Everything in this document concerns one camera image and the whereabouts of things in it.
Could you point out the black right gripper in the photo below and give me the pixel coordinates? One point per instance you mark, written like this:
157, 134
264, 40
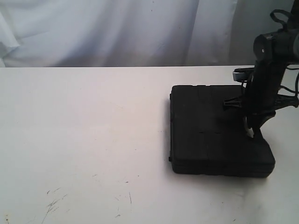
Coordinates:
260, 96

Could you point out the black plastic tool case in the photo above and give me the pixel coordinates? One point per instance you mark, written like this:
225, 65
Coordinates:
208, 140

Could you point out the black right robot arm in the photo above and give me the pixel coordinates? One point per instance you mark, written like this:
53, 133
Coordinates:
279, 46

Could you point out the white backdrop cloth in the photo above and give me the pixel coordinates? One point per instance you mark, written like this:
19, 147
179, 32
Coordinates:
128, 33

